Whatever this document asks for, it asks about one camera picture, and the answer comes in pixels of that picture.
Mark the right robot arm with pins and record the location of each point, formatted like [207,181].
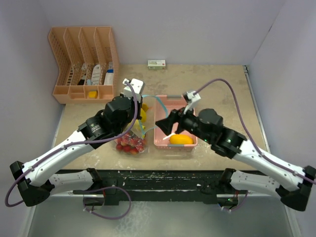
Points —
[291,183]

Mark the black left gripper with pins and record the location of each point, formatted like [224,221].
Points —
[139,105]

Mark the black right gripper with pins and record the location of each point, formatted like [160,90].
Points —
[166,124]

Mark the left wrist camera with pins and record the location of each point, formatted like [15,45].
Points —
[135,84]

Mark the red strawberry cluster with leaves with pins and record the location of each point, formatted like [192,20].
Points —
[130,145]

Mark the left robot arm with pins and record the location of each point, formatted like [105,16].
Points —
[114,121]

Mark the clear orange-zipper bag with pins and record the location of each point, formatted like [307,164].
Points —
[132,145]

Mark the yellow sponge in organizer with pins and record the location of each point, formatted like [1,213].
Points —
[92,94]

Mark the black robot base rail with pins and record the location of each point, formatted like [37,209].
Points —
[109,187]

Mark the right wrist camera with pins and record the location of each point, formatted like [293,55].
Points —
[192,98]

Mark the orange desk file organizer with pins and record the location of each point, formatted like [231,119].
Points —
[77,50]

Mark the white tube in organizer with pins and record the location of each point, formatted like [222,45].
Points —
[96,74]

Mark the yellow mango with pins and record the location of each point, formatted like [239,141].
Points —
[181,139]

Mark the clear blue-zipper bag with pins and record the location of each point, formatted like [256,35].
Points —
[156,107]

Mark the pink plastic basket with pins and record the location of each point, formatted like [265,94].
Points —
[161,140]

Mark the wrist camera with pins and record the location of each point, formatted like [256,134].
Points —
[192,98]
[135,84]

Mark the green white small box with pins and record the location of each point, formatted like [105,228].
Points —
[156,64]

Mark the yellow banana bunch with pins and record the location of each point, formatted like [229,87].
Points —
[139,123]

